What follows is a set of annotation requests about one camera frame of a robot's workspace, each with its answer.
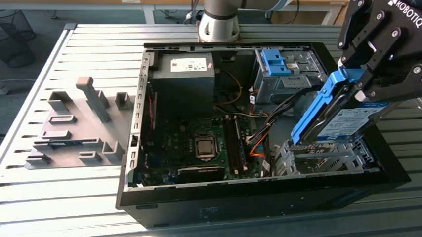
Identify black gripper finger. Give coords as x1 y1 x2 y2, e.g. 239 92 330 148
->
338 0 410 72
356 59 422 102

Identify silver CPU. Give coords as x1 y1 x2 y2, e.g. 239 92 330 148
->
198 141 214 154

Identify black graphics card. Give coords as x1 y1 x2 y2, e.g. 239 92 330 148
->
177 164 227 183

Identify black open PC case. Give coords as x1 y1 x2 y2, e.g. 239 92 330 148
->
115 41 412 228

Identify black mesh waste basket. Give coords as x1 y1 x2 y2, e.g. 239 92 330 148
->
0 9 36 68

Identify white frame wooden desk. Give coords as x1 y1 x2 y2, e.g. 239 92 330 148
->
0 0 350 25

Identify grey parts rack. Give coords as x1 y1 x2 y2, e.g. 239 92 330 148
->
24 76 138 171

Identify yellow wire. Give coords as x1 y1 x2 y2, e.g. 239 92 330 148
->
214 70 243 107

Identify CPU socket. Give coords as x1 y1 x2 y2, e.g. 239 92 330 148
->
194 134 219 161

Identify grey power supply unit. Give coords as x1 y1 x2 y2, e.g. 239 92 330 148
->
150 52 217 112

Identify orange wire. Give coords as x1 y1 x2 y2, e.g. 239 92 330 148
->
249 142 266 158

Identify blue plastic drive latch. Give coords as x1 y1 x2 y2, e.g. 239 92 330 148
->
261 49 293 77

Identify black cable bundle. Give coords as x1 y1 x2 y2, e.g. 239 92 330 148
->
246 86 317 146

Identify hard disk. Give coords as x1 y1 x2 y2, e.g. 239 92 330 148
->
290 66 397 146

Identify green motherboard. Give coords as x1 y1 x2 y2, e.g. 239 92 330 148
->
142 116 265 186

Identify multicolour wire bundle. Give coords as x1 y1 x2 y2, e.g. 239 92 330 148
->
214 105 270 119

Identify metal disk bay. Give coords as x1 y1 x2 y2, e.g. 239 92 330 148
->
273 138 376 176

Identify RAM stick with label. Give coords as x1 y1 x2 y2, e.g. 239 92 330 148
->
48 141 83 148

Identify grey metal drive cage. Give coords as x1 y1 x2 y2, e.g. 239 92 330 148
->
254 48 329 104

